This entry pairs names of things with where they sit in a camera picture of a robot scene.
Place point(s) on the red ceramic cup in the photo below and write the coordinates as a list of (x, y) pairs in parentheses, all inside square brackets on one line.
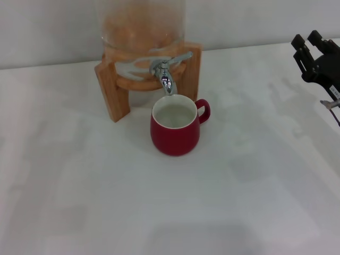
[(172, 138)]

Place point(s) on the glass water dispenser jar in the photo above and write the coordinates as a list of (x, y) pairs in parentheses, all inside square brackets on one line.
[(140, 26)]

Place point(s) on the wooden dispenser stand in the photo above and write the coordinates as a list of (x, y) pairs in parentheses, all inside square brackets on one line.
[(111, 93)]

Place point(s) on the chrome dispenser faucet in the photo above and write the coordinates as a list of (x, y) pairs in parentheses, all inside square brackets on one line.
[(166, 77)]

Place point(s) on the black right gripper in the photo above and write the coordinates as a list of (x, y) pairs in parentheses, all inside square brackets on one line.
[(328, 71)]

